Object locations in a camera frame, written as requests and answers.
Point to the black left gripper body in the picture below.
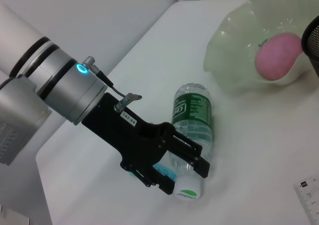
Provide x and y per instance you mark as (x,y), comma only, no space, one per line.
(139,140)

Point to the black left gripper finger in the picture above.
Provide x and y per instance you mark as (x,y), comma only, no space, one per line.
(202,168)
(165,185)

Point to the clear green-label water bottle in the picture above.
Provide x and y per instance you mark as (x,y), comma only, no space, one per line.
(192,107)

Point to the pink toy peach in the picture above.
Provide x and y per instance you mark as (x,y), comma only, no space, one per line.
(276,58)

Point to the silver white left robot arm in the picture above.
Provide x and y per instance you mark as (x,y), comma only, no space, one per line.
(62,85)

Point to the transparent plastic ruler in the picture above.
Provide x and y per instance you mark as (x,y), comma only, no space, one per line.
(309,200)

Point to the translucent green fruit plate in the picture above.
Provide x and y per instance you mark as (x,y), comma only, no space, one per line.
(236,48)

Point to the black mesh pen holder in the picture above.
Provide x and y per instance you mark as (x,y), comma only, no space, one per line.
(312,45)

